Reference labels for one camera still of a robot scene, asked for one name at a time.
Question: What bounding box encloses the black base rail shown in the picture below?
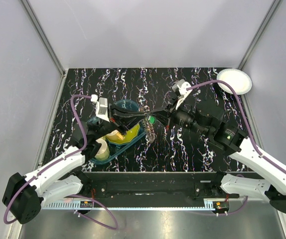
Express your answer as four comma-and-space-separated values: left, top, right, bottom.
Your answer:
79, 172, 227, 208

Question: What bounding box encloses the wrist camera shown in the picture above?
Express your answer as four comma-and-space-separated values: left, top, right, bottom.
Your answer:
91, 94, 109, 121
172, 79, 192, 110

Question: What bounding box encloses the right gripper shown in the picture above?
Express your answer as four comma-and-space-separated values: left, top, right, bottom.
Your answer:
149, 95, 210, 137

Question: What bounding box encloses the teal plastic tray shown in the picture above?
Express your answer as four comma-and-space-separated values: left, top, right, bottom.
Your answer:
90, 100, 145, 165

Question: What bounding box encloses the green key tag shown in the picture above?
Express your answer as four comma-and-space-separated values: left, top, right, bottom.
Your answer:
148, 116, 156, 124

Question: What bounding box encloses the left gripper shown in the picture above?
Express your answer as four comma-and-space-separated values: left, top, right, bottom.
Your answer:
92, 104, 146, 141

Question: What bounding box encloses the yellow-green dotted plate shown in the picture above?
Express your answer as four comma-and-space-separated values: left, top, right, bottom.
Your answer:
107, 124, 140, 145

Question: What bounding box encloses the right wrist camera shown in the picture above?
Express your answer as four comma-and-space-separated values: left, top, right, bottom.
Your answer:
172, 79, 192, 110

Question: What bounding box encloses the white paper plate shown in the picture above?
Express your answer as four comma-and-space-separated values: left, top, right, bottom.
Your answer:
217, 69, 252, 95

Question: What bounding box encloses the yellow mug with handle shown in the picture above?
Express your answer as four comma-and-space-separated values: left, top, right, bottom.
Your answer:
105, 130, 124, 141

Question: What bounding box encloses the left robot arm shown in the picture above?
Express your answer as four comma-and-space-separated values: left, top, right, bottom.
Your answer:
2, 104, 146, 224

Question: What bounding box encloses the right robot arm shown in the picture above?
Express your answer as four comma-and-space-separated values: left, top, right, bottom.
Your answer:
151, 99, 286, 214

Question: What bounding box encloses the pale yellow cup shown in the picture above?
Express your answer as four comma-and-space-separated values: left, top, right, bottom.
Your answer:
95, 138, 110, 161

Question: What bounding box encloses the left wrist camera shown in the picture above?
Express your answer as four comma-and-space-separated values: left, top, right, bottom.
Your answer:
91, 94, 109, 121

